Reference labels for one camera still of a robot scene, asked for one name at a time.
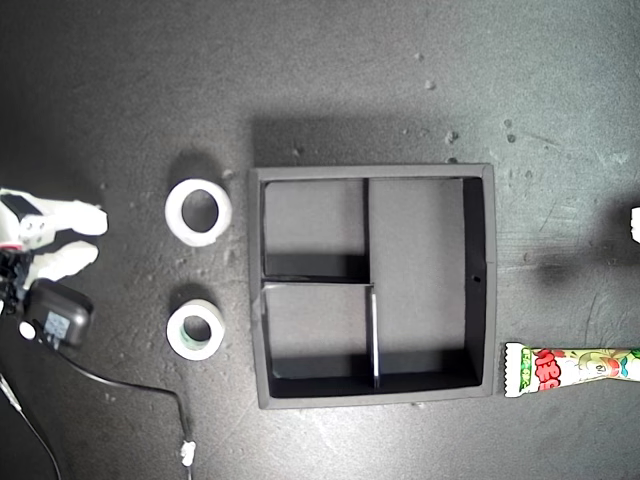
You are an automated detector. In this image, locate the black tray with wells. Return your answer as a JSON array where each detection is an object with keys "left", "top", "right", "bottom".
[{"left": 247, "top": 163, "right": 499, "bottom": 412}]

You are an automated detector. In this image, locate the thin black cable white connector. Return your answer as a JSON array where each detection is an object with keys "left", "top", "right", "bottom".
[{"left": 0, "top": 372, "right": 64, "bottom": 480}]

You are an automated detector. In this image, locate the large white tape roll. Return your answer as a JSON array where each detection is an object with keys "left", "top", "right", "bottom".
[{"left": 164, "top": 178, "right": 234, "bottom": 249}]

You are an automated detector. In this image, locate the printed green red snack bar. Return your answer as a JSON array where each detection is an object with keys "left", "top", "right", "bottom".
[{"left": 501, "top": 341, "right": 640, "bottom": 400}]

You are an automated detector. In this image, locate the white tape roll green core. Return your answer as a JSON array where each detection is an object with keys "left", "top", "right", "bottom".
[{"left": 165, "top": 298, "right": 225, "bottom": 363}]

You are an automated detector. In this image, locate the black camera cable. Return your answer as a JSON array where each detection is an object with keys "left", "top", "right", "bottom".
[{"left": 52, "top": 347, "right": 196, "bottom": 480}]

